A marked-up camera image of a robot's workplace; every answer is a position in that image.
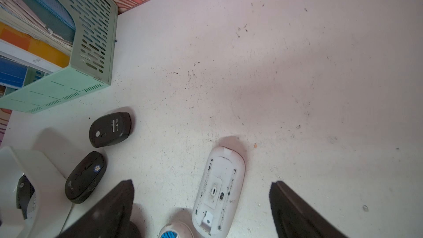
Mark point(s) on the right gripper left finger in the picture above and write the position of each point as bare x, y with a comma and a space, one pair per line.
109, 218

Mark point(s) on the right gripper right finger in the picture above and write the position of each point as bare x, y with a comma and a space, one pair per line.
295, 218

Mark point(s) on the black mouse bottom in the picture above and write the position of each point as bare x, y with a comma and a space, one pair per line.
85, 177

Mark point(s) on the black mouse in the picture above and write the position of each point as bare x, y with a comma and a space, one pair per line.
24, 193
85, 177
110, 129

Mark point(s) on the white storage tray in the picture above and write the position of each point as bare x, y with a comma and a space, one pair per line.
49, 207

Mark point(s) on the white mouse blue sticker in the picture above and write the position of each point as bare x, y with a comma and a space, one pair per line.
176, 229

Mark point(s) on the blue folder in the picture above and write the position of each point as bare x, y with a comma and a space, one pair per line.
12, 73

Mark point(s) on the white book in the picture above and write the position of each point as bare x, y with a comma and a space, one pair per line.
26, 58

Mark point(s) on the green file organizer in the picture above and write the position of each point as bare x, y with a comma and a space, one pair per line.
90, 65

